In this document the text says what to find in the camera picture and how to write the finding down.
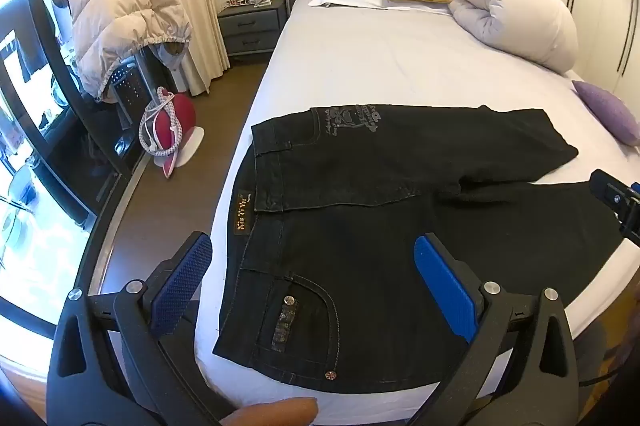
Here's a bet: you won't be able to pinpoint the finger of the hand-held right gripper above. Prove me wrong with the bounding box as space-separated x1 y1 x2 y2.
589 169 640 249

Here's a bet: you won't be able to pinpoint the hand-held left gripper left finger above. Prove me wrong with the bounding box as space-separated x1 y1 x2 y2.
46 231 236 426

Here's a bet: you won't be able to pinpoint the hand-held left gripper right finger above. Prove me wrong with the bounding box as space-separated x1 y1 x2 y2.
410 233 598 426

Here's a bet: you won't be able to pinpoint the black denim pants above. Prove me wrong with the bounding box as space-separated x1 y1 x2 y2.
212 104 623 399

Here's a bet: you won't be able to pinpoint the purple cushion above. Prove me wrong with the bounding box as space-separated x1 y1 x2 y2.
572 80 640 146

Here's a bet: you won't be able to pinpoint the grey chair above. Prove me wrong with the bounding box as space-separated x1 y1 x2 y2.
102 44 176 132

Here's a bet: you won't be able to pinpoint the rolled white duvet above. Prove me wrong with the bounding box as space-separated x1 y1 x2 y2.
446 0 580 74

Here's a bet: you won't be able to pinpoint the bed with white sheet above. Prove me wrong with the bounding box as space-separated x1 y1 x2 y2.
192 0 640 426

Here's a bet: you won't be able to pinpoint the glass sliding door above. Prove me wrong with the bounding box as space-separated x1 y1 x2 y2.
0 0 151 357

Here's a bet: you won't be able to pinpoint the grey nightstand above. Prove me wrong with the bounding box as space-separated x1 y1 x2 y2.
216 0 287 57

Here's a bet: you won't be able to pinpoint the beige puffer jacket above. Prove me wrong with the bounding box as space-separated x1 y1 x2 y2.
66 0 193 104

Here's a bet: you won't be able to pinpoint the red appliance with cord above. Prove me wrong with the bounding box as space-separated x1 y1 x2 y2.
138 87 206 179

